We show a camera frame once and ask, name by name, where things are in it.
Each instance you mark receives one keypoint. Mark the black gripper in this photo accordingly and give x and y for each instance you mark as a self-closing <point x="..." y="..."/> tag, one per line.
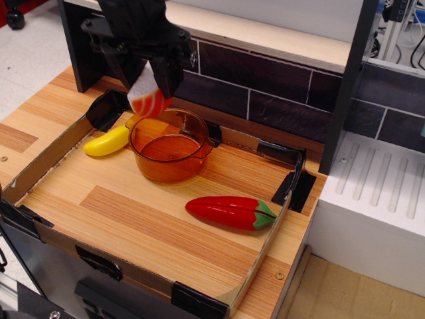
<point x="129" y="31"/>

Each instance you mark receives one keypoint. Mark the orange white toy sushi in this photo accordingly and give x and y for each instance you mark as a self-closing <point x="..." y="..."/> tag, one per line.
<point x="145" y="97"/>

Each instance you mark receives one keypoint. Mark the cardboard fence with black tape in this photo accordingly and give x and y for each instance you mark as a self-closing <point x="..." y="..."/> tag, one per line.
<point x="82" y="226"/>

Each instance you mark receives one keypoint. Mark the transparent orange plastic pot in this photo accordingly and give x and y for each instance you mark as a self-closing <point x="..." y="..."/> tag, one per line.
<point x="171" y="147"/>

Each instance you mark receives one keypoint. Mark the yellow toy banana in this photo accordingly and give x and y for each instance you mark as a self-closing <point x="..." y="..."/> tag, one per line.
<point x="109" y="143"/>

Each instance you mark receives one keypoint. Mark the black caster wheel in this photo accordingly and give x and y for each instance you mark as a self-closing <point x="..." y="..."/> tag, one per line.
<point x="15" y="19"/>

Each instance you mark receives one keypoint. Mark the red toy chili pepper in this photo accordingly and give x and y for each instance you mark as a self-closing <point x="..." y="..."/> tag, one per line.
<point x="238" y="212"/>

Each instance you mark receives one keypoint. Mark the black device lower left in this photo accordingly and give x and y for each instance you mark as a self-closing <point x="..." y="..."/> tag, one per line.
<point x="26" y="299"/>

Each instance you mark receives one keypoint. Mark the white ridged sink block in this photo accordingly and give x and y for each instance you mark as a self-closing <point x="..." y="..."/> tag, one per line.
<point x="370" y="214"/>

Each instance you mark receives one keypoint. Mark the dark frame wooden shelf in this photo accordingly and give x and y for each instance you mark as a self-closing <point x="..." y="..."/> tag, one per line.
<point x="282" y="85"/>

